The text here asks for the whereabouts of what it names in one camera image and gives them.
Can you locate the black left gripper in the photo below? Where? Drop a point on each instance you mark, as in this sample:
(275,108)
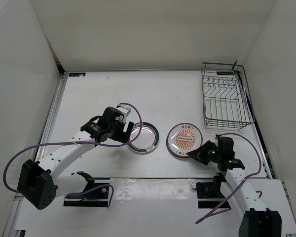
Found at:
(123,137)

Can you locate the green red rimmed white plate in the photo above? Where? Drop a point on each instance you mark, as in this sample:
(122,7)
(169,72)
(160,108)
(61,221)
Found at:
(147,140)

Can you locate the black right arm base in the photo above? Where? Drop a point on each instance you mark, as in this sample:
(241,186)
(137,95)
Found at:
(208,191)

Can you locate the orange sunburst plate front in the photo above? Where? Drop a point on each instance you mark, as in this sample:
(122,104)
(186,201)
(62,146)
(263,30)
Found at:
(182,139)

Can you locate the small label sticker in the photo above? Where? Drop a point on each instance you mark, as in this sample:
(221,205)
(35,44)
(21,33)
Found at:
(77,74)

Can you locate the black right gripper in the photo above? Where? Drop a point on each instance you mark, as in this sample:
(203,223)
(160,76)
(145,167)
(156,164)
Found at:
(198,154)

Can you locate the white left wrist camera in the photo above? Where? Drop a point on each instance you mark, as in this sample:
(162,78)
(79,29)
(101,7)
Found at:
(125,110)

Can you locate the grey wire dish rack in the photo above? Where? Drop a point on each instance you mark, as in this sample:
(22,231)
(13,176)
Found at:
(226,96)

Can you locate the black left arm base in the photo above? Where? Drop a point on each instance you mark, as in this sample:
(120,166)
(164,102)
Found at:
(97,194)

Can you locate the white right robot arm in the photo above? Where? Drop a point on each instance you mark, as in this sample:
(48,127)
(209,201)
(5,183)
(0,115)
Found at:
(232,181)

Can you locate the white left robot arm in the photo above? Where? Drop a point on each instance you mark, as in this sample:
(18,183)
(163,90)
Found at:
(40,181)

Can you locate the aluminium table edge rail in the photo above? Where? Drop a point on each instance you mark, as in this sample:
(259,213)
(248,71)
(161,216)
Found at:
(267,165)

